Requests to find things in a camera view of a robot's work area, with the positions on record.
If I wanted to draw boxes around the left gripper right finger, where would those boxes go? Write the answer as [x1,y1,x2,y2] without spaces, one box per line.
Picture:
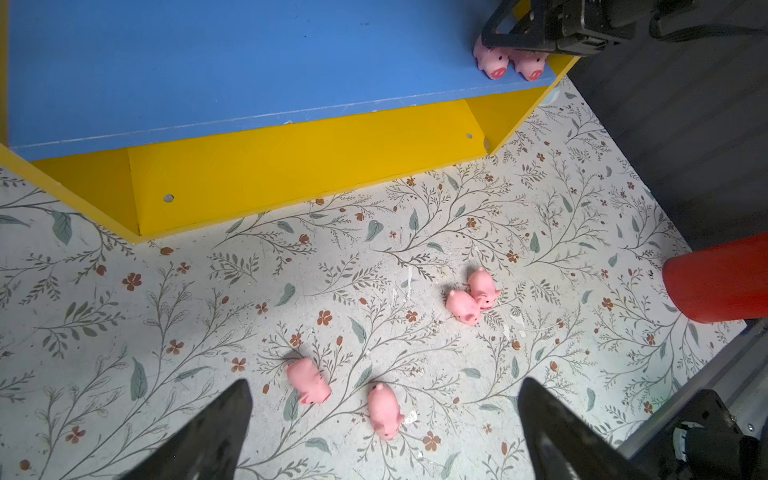
[518,377,648,479]

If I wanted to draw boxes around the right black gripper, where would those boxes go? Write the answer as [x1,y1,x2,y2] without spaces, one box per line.
[480,0,696,56]

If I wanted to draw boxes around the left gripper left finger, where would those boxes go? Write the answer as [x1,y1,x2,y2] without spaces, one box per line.
[122,379,253,480]

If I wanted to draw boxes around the yellow shelf pink blue boards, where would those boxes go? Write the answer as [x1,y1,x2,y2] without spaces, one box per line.
[1,1,574,243]

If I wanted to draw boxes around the floral patterned table mat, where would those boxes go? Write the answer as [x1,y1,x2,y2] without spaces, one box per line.
[1,81,742,479]

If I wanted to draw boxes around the red cup holder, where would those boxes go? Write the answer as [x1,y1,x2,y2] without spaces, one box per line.
[662,233,767,324]

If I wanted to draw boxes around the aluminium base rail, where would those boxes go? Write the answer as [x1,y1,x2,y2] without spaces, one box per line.
[617,317,768,463]

